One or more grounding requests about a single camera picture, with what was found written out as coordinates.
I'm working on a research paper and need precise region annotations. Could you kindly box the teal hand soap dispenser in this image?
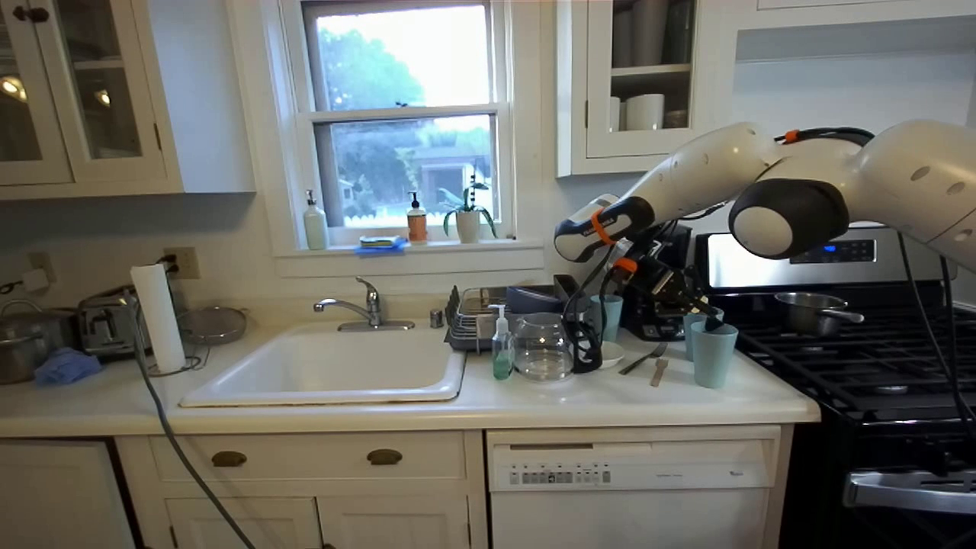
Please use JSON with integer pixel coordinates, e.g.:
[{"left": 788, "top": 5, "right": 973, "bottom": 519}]
[{"left": 488, "top": 301, "right": 519, "bottom": 383}]

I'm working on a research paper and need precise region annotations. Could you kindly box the white dishwasher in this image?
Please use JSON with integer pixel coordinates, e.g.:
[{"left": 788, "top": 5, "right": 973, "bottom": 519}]
[{"left": 486, "top": 423, "right": 794, "bottom": 549}]

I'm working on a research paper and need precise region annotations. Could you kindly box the steel pot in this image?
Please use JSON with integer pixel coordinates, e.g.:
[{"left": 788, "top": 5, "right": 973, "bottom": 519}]
[{"left": 0, "top": 307, "right": 77, "bottom": 386}]

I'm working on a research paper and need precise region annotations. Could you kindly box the white kitchen sink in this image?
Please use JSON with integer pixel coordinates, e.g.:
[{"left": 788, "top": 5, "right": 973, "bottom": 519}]
[{"left": 181, "top": 327, "right": 471, "bottom": 413}]

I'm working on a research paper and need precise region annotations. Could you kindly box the wall power outlet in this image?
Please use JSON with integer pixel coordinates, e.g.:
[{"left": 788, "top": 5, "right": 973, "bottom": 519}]
[{"left": 162, "top": 243, "right": 201, "bottom": 285}]

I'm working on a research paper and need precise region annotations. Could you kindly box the blue cloth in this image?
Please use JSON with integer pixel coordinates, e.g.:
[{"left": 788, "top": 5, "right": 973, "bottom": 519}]
[{"left": 32, "top": 346, "right": 103, "bottom": 391}]

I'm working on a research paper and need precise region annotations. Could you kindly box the black dish rack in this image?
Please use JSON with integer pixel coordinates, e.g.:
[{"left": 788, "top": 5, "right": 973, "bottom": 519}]
[{"left": 441, "top": 285, "right": 575, "bottom": 357}]

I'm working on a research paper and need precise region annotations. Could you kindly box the white paper towel roll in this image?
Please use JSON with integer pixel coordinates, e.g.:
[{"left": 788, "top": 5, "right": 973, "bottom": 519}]
[{"left": 127, "top": 259, "right": 191, "bottom": 376}]

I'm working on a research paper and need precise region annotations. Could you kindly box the chrome faucet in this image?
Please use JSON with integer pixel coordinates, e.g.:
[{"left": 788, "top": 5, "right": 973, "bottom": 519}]
[{"left": 311, "top": 273, "right": 418, "bottom": 334}]

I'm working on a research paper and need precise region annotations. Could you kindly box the kitchen window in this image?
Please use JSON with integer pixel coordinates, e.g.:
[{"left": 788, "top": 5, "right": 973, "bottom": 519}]
[{"left": 300, "top": 0, "right": 512, "bottom": 250}]

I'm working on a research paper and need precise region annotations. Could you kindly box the black gas stove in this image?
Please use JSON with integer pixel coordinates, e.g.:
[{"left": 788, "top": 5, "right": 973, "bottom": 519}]
[{"left": 699, "top": 230, "right": 976, "bottom": 549}]

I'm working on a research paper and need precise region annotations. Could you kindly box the clear glass coffee carafe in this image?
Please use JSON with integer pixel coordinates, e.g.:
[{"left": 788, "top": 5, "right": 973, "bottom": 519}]
[{"left": 511, "top": 293, "right": 606, "bottom": 383}]

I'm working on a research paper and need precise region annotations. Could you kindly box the white wall cabinet with mugs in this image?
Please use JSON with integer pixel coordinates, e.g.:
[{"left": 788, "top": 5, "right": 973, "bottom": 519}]
[{"left": 555, "top": 0, "right": 976, "bottom": 181}]

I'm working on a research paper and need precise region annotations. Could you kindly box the silver toaster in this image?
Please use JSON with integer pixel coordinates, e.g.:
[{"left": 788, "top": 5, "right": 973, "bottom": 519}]
[{"left": 72, "top": 287, "right": 147, "bottom": 359}]

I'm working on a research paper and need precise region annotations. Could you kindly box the steel saucepan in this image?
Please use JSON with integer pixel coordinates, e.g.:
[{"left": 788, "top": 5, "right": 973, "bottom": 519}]
[{"left": 771, "top": 289, "right": 870, "bottom": 340}]

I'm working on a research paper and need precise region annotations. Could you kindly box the teal plastic cup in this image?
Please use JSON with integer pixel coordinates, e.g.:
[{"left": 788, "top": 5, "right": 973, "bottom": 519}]
[
  {"left": 689, "top": 320, "right": 740, "bottom": 391},
  {"left": 680, "top": 304, "right": 713, "bottom": 359},
  {"left": 597, "top": 293, "right": 624, "bottom": 346}
]

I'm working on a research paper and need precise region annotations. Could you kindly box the white glass-door wall cabinet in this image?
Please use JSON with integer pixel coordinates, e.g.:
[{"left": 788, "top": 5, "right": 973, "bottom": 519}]
[{"left": 0, "top": 0, "right": 257, "bottom": 200}]

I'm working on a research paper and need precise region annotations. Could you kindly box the white soap bottle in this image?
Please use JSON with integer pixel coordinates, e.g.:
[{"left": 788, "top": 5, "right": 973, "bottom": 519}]
[{"left": 303, "top": 189, "right": 334, "bottom": 254}]

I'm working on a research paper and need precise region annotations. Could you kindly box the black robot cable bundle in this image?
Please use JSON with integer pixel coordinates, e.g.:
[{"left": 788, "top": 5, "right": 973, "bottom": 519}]
[{"left": 771, "top": 126, "right": 976, "bottom": 441}]

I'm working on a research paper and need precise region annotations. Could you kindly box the white base cabinet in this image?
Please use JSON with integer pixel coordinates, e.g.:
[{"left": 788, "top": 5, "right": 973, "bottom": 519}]
[{"left": 0, "top": 431, "right": 492, "bottom": 549}]

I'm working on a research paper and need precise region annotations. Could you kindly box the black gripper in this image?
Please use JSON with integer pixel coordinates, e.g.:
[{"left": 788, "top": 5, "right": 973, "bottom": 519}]
[{"left": 613, "top": 230, "right": 728, "bottom": 333}]

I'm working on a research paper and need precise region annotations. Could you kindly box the white pot with plant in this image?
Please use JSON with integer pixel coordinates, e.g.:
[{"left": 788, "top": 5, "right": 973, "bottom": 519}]
[{"left": 441, "top": 175, "right": 501, "bottom": 247}]

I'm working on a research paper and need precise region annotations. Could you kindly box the black power cord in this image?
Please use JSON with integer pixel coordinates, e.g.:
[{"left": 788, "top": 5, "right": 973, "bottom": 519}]
[{"left": 125, "top": 301, "right": 259, "bottom": 549}]

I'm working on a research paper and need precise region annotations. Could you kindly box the glass lid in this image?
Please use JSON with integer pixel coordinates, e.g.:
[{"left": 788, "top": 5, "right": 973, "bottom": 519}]
[{"left": 181, "top": 301, "right": 250, "bottom": 348}]

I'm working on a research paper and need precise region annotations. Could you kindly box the white mug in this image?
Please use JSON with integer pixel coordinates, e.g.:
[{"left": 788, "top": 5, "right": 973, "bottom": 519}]
[{"left": 620, "top": 91, "right": 668, "bottom": 133}]

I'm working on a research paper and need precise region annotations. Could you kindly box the blue sponge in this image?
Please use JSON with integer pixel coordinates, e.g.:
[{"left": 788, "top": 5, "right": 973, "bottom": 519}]
[{"left": 353, "top": 235, "right": 416, "bottom": 255}]

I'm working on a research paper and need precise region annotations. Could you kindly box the orange soap bottle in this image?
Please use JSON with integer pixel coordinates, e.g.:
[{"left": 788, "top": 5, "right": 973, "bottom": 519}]
[{"left": 407, "top": 189, "right": 431, "bottom": 247}]

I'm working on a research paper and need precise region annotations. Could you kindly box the black drip coffee maker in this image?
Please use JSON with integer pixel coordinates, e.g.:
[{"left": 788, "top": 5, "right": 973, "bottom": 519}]
[{"left": 615, "top": 224, "right": 695, "bottom": 346}]

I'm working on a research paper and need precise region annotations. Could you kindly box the black measuring spoon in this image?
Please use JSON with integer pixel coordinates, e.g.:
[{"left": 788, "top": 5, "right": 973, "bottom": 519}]
[{"left": 615, "top": 346, "right": 671, "bottom": 379}]

